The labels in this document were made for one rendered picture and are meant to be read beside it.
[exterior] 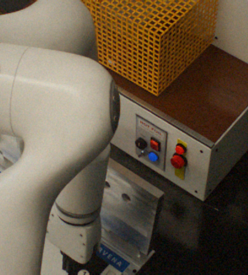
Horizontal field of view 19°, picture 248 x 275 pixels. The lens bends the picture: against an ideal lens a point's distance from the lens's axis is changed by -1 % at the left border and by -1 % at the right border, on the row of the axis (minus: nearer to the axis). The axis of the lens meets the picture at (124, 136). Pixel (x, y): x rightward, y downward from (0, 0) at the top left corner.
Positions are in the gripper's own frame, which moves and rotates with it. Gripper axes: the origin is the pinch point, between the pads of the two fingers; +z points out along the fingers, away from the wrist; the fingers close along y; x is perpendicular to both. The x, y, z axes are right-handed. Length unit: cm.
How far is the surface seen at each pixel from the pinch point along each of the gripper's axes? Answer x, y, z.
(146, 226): 10.9, 8.6, -8.0
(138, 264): 8.7, 9.9, 0.6
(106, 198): 10.9, -1.1, -8.4
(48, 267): -2.2, -3.5, 3.2
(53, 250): 1.0, -5.3, 2.5
